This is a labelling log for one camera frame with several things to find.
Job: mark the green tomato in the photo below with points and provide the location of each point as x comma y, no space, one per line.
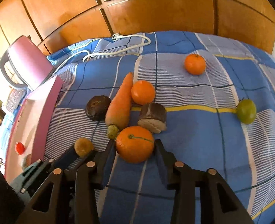
246,110

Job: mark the red tomato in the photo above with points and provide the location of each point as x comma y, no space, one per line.
19,148

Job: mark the brown potato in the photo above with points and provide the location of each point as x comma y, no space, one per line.
26,162

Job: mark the orange carrot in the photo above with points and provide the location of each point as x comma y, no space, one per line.
118,107

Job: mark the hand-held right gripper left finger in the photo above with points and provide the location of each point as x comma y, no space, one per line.
108,158

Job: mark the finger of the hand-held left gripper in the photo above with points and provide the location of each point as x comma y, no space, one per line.
66,155

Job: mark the blue checked blanket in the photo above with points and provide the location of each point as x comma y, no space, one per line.
198,144

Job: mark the smooth orange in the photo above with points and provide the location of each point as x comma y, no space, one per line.
143,93

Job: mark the orange with green stem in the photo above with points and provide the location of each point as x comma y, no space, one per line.
135,144

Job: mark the dark avocado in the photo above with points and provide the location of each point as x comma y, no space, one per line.
97,108

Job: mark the patterned cloth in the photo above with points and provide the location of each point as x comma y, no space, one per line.
15,100

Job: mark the wooden wardrobe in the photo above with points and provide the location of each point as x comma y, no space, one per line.
151,11

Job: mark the small mandarin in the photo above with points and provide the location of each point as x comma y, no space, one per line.
195,64

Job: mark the pink box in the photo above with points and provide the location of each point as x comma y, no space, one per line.
46,112

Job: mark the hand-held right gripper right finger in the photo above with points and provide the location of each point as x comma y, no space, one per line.
162,158

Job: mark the dark cut vegetable piece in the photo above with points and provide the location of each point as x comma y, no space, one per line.
152,117

